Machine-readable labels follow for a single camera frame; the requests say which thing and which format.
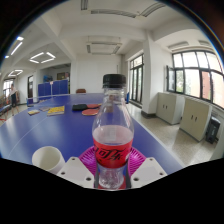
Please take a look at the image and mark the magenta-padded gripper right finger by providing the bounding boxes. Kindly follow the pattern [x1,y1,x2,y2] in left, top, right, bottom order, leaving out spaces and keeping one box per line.
[124,146,168,190]

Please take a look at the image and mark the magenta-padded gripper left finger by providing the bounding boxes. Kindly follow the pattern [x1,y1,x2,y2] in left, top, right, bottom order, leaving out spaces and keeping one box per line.
[56,145,100,190]

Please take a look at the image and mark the clear red-labelled drink bottle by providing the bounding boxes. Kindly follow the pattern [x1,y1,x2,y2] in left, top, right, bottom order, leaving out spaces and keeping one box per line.
[91,73,135,190]

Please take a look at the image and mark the white mug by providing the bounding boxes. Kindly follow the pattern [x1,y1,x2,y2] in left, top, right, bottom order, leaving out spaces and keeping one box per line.
[31,145,66,175]

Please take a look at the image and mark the red table tennis paddle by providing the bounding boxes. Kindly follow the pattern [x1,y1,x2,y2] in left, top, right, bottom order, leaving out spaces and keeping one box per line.
[81,108,100,117]
[86,103,102,110]

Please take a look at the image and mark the white two-door cabinet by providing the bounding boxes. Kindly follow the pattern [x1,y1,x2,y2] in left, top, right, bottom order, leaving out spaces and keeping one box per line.
[155,92,185,125]
[179,96,213,142]

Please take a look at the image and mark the black waste bin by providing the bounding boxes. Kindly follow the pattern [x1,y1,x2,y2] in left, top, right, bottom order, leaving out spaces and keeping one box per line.
[204,115,222,145]

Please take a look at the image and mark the blue partition screens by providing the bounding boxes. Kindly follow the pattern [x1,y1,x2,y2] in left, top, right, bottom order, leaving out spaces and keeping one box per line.
[37,79,70,98]

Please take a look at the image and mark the tall black-framed window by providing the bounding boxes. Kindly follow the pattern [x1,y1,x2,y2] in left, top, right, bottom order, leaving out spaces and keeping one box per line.
[129,54,145,104]

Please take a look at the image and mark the blue red-legged table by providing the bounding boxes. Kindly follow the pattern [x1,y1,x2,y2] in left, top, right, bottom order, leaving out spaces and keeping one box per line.
[0,103,14,122]

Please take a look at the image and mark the person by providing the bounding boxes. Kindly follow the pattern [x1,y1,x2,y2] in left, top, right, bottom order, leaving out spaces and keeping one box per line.
[9,83,20,116]

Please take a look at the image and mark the dark brown door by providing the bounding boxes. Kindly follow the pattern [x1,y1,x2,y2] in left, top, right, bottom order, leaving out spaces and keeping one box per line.
[27,75,34,99]

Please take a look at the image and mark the large black-framed window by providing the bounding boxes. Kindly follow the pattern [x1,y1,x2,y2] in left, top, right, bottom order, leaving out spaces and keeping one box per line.
[166,50,224,109]

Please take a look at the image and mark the ceiling strip lights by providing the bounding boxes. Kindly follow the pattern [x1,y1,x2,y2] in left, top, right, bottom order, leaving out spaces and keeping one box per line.
[3,35,57,79]

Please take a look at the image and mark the ceiling air conditioner unit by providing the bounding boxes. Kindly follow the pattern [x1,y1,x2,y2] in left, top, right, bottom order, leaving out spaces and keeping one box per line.
[85,41,123,56]

